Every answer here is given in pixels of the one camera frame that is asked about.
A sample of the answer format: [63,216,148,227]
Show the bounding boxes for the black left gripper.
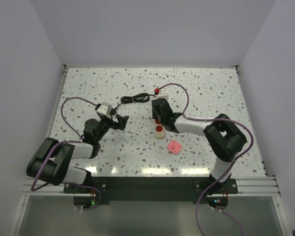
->
[94,110,128,142]

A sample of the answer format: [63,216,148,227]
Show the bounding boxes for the beige power strip red sockets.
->
[152,110,165,140]

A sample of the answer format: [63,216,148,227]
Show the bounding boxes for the pink square adapter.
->
[167,140,182,154]

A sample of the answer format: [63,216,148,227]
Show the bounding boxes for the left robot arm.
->
[26,114,129,193]

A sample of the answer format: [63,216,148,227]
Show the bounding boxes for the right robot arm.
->
[151,98,247,193]

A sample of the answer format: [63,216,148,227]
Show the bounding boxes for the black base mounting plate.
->
[63,176,239,206]

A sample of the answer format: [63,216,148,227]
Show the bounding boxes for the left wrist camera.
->
[96,102,112,117]

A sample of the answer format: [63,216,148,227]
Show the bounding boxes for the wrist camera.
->
[96,102,112,117]
[153,88,169,100]

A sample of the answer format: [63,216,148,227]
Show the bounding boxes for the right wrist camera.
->
[153,88,169,100]

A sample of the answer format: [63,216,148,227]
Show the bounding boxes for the black power cord with plug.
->
[112,93,156,115]

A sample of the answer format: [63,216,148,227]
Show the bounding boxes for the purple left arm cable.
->
[30,97,101,212]

